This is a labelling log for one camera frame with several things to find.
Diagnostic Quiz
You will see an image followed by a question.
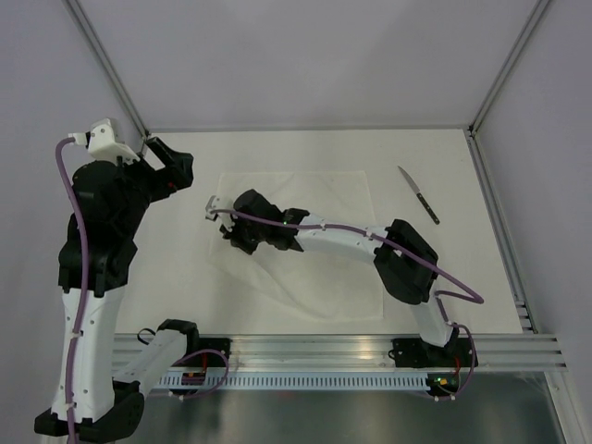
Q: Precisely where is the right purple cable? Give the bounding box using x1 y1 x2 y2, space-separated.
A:
207 208 486 403

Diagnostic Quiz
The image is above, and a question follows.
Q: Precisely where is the aluminium frame post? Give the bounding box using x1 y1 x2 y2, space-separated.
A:
467 0 554 138
62 0 150 139

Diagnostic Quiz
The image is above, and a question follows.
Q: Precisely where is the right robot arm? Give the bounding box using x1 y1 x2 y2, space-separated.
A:
205 190 484 371

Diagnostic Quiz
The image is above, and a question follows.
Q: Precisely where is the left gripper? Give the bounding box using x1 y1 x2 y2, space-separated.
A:
112 137 193 235

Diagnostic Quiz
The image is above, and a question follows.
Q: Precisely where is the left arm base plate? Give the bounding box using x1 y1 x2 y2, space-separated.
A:
182 337 231 369

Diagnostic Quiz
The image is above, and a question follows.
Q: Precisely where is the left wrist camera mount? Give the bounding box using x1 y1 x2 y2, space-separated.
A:
68 118 140 165

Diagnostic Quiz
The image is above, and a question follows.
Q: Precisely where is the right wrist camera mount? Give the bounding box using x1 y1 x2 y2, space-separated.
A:
205 195 232 226

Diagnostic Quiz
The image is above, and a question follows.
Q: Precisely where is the left aluminium frame post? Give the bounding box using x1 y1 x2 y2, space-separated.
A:
62 0 150 139

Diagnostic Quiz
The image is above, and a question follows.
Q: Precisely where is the right aluminium frame post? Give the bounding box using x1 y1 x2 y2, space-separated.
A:
467 0 554 138

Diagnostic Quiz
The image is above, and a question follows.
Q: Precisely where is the black handled steak knife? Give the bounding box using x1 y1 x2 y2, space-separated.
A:
398 166 440 225

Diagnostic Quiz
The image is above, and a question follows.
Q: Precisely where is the back aluminium frame rail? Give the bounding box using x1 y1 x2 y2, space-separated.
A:
148 123 471 133

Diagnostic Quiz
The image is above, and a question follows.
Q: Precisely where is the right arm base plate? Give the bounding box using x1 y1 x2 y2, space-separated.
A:
388 338 478 369

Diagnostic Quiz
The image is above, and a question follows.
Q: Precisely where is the white cloth napkin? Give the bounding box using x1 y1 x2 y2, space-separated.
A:
203 170 386 321

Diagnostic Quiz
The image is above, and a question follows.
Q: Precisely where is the white slotted cable duct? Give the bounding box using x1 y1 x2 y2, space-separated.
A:
154 371 428 391

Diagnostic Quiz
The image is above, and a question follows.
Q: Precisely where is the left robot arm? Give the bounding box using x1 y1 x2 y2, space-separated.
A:
34 135 202 443

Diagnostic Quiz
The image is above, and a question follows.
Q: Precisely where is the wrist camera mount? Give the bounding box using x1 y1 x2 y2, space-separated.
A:
68 118 140 165
205 195 232 226

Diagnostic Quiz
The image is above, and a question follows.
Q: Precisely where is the front aluminium rail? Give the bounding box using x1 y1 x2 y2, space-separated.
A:
110 333 569 371

